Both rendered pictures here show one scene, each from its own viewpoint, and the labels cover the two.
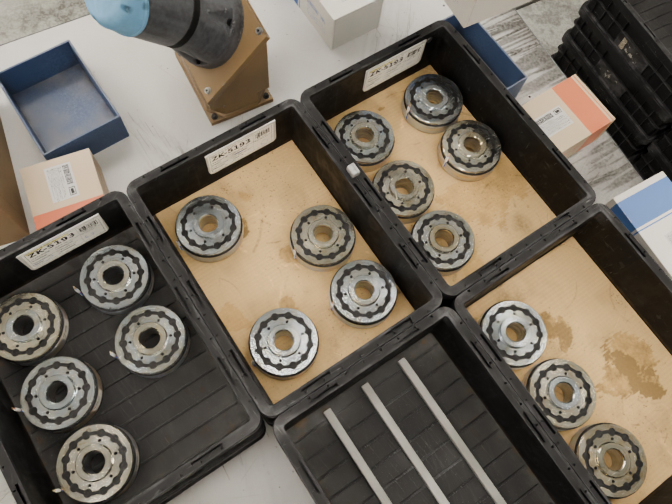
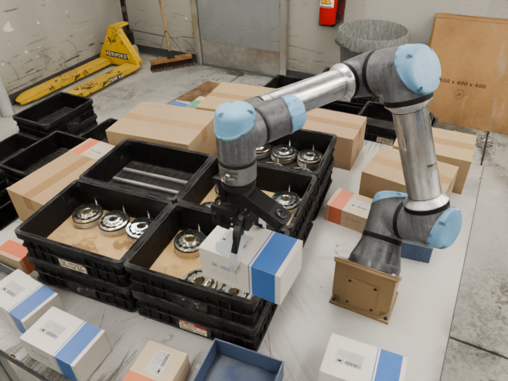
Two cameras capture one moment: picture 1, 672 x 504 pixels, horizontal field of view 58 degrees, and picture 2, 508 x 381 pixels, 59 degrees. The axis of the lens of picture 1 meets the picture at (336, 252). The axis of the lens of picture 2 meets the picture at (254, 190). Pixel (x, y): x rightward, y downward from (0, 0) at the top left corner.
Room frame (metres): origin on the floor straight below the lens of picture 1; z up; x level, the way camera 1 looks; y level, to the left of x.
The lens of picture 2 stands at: (1.42, -0.36, 1.82)
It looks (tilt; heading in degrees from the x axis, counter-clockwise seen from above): 37 degrees down; 158
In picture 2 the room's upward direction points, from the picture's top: 2 degrees counter-clockwise
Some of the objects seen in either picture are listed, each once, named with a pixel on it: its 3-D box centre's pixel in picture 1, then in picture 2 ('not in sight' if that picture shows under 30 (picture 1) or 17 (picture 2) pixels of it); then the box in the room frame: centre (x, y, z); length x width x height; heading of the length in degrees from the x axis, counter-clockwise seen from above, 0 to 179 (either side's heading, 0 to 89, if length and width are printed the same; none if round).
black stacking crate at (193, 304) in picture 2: (437, 164); (211, 261); (0.51, -0.14, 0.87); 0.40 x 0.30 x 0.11; 45
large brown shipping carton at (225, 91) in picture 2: not in sight; (248, 117); (-0.40, 0.37, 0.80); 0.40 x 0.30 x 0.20; 46
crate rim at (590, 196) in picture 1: (444, 149); (209, 249); (0.51, -0.14, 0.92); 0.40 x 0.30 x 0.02; 45
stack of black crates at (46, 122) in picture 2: not in sight; (63, 138); (-1.44, -0.54, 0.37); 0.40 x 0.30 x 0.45; 129
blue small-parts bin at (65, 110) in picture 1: (63, 106); (402, 235); (0.55, 0.56, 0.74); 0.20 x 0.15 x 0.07; 46
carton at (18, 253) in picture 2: not in sight; (28, 249); (0.06, -0.67, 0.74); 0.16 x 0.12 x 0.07; 131
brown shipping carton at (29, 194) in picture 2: not in sight; (63, 192); (-0.18, -0.52, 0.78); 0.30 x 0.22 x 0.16; 126
